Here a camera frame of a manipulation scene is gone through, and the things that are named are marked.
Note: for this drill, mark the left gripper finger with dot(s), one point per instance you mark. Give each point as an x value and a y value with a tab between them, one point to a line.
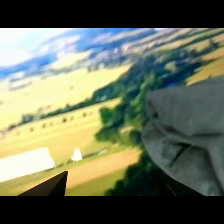
51	187

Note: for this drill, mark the grey garment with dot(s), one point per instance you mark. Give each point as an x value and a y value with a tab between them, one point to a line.
186	133

